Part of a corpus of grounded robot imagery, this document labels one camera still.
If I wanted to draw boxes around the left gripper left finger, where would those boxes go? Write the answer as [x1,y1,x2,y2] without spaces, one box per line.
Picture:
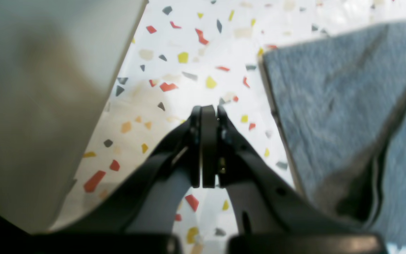
[55,106,201,234]

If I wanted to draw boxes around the white table edge panel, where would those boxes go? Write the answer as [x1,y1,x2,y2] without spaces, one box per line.
[0,0,147,233]

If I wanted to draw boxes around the terrazzo pattern table cloth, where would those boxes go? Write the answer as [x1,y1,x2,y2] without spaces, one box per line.
[50,0,406,254]

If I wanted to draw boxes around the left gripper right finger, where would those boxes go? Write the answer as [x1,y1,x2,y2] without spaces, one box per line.
[217,106,362,235]

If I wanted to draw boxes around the grey t-shirt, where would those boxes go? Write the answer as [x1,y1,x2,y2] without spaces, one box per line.
[263,21,406,246]

